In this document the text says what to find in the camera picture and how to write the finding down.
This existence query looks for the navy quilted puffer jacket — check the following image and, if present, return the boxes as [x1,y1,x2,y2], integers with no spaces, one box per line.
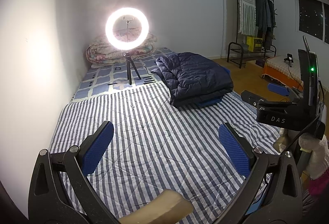
[151,52,234,108]

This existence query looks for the blue and white garment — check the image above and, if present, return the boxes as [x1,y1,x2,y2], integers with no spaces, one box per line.
[196,96,223,108]

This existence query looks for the black clothes rack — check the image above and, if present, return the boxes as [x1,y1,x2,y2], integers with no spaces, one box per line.
[226,0,277,68]

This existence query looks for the dark hanging clothes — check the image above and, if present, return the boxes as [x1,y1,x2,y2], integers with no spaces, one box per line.
[255,0,276,50]

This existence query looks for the white gloved right hand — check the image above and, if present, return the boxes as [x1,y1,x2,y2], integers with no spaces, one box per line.
[298,133,328,180]

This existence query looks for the orange covered small bed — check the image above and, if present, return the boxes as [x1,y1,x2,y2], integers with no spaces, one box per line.
[262,56,303,90]

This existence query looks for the yellow black box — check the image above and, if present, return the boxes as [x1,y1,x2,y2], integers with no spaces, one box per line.
[247,36,263,52]

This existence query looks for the window with dark panes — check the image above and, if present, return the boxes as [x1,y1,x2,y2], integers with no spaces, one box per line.
[298,0,328,44]

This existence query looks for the striped hanging towel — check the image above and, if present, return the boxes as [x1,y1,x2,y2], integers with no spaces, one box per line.
[238,0,256,36]

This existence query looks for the blue white striped quilt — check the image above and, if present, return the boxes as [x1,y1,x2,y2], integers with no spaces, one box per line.
[50,83,279,223]

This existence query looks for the floral folded comforter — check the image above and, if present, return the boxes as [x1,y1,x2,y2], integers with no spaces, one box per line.
[86,33,157,68]

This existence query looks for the black mini tripod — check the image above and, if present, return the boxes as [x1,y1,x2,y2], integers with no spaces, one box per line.
[123,51,142,85]

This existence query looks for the beige handle trigger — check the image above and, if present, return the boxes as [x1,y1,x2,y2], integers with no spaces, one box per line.
[119,189,194,224]

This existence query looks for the white ring light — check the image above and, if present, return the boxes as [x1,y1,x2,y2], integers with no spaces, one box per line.
[105,7,149,51]

